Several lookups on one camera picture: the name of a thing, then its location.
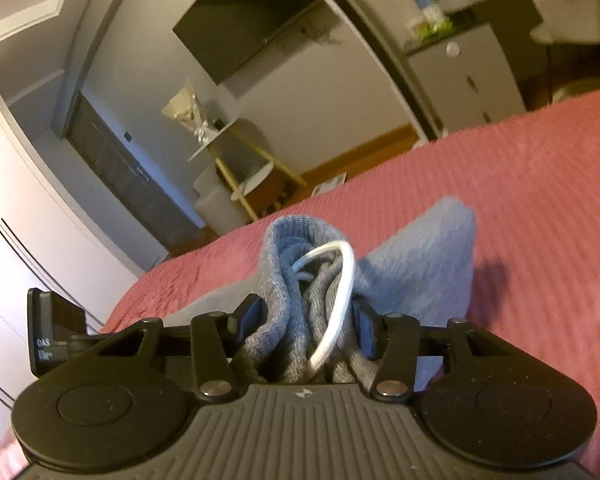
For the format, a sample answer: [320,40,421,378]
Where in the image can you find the green packet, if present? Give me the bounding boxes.
[414,14,455,40]

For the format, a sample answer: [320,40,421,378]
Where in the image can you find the grey knitted sweater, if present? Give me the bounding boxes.
[165,197,479,387]

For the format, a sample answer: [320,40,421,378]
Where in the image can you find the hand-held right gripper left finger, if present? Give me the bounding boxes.
[87,296,267,404]

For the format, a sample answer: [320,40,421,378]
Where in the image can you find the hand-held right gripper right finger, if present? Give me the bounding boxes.
[351,299,487,404]

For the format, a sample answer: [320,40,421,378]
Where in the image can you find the pink ribbed plush blanket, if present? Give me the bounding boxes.
[0,87,600,480]

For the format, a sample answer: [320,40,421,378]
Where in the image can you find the black wall television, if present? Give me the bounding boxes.
[172,0,327,87]

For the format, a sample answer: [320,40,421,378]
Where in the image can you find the side table with yellow legs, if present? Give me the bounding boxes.
[188,118,307,222]

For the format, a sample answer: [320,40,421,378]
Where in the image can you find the white wardrobe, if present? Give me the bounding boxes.
[0,76,142,413]

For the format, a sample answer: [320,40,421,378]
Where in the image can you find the wrapped flower bouquet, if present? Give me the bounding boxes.
[161,79,217,147]

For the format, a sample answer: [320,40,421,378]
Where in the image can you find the grey drawer cabinet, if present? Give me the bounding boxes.
[404,22,527,127]

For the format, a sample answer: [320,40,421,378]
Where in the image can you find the dark door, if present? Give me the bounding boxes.
[64,92,174,264]

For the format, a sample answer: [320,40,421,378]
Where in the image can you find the television cables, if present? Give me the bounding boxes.
[297,22,333,53]

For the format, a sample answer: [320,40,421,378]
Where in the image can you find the white bin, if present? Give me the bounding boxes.
[193,164,252,237]

